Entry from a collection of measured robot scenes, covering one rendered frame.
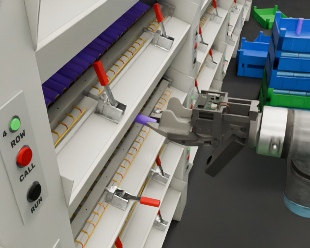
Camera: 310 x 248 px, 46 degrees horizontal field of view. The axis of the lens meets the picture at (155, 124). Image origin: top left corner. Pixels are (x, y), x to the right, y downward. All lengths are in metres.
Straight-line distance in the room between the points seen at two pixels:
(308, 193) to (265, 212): 0.72
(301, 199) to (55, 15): 0.55
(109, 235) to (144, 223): 0.27
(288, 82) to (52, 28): 1.25
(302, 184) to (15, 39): 0.57
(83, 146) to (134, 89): 0.17
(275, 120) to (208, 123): 0.12
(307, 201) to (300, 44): 0.81
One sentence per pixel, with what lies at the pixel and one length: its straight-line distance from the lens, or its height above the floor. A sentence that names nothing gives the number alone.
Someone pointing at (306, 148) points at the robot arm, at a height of 0.66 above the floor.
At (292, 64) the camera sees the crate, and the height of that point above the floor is 0.43.
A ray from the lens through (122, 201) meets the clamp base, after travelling 0.67.
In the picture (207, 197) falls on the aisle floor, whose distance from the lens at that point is 1.45.
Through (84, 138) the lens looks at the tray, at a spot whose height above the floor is 0.74.
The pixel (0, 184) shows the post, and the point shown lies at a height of 0.84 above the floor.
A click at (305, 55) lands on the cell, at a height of 0.46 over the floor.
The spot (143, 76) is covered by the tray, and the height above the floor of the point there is 0.74.
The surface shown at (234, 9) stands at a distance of 2.19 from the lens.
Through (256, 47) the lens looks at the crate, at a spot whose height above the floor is 0.10.
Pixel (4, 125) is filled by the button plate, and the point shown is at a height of 0.89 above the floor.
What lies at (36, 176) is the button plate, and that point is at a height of 0.82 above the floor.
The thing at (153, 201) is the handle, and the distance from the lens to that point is 0.65.
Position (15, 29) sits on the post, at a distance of 0.31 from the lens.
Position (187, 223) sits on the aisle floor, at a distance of 1.36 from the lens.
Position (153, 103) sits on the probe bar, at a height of 0.58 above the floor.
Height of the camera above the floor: 1.06
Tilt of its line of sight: 36 degrees down
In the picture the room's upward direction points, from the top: straight up
